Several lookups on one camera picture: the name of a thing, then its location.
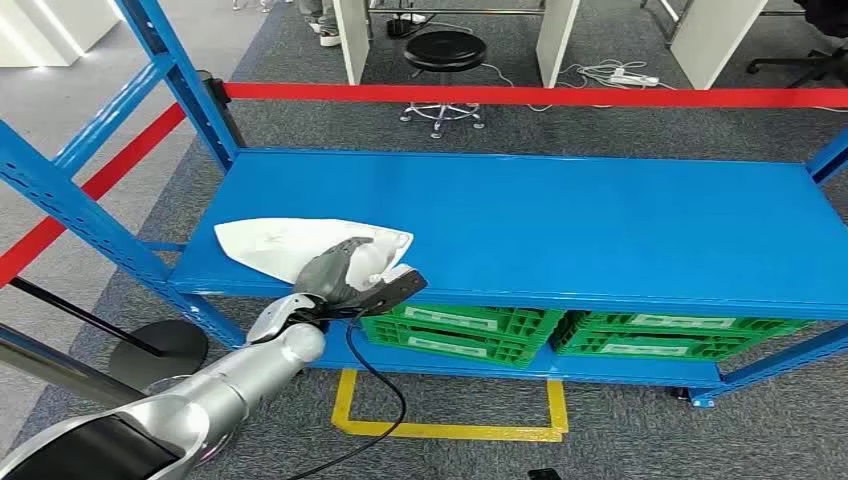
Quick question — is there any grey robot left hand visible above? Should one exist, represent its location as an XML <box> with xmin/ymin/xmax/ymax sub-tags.
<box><xmin>293</xmin><ymin>236</ymin><xmax>399</xmax><ymax>313</ymax></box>

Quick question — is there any white plastic shell part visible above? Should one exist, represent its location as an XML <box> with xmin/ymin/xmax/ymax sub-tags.
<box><xmin>213</xmin><ymin>217</ymin><xmax>415</xmax><ymax>293</ymax></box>

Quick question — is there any blue metal shelf rack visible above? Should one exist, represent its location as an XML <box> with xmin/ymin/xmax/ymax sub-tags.
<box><xmin>0</xmin><ymin>0</ymin><xmax>848</xmax><ymax>409</ymax></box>

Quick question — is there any black round-base stanchion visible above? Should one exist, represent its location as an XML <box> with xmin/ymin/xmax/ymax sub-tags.
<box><xmin>7</xmin><ymin>276</ymin><xmax>211</xmax><ymax>393</ymax></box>

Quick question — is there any green plastic crate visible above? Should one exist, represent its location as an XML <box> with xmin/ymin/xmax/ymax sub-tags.
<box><xmin>553</xmin><ymin>309</ymin><xmax>813</xmax><ymax>346</ymax></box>
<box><xmin>355</xmin><ymin>301</ymin><xmax>566</xmax><ymax>349</ymax></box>
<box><xmin>360</xmin><ymin>317</ymin><xmax>554</xmax><ymax>370</ymax></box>
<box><xmin>549</xmin><ymin>327</ymin><xmax>790</xmax><ymax>362</ymax></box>

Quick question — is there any red barrier belt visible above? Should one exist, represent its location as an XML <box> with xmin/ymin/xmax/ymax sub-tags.
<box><xmin>221</xmin><ymin>81</ymin><xmax>848</xmax><ymax>111</ymax></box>
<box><xmin>0</xmin><ymin>102</ymin><xmax>188</xmax><ymax>289</ymax></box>

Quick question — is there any black round stool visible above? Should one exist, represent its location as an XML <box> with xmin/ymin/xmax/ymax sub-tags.
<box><xmin>399</xmin><ymin>29</ymin><xmax>490</xmax><ymax>140</ymax></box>

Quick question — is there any person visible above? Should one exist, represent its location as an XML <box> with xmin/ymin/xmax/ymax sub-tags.
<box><xmin>298</xmin><ymin>0</ymin><xmax>343</xmax><ymax>48</ymax></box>

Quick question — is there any white power strip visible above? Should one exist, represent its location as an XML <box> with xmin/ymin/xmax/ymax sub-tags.
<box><xmin>608</xmin><ymin>66</ymin><xmax>662</xmax><ymax>88</ymax></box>

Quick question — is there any white platform block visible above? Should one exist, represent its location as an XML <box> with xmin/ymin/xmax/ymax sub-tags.
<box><xmin>0</xmin><ymin>0</ymin><xmax>122</xmax><ymax>68</ymax></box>

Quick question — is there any black office chair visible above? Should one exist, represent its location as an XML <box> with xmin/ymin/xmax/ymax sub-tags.
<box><xmin>746</xmin><ymin>0</ymin><xmax>848</xmax><ymax>89</ymax></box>

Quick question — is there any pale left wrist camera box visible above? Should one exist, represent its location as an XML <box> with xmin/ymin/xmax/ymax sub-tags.
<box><xmin>344</xmin><ymin>263</ymin><xmax>429</xmax><ymax>319</ymax></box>

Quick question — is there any black camera cable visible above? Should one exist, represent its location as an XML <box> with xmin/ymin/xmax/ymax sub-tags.
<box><xmin>284</xmin><ymin>317</ymin><xmax>408</xmax><ymax>480</ymax></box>

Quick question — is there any black stanchion post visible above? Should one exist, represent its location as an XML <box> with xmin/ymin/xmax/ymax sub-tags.
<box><xmin>196</xmin><ymin>68</ymin><xmax>245</xmax><ymax>157</ymax></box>

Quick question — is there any white power cable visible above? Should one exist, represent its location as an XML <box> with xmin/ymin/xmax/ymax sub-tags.
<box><xmin>481</xmin><ymin>58</ymin><xmax>678</xmax><ymax>113</ymax></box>

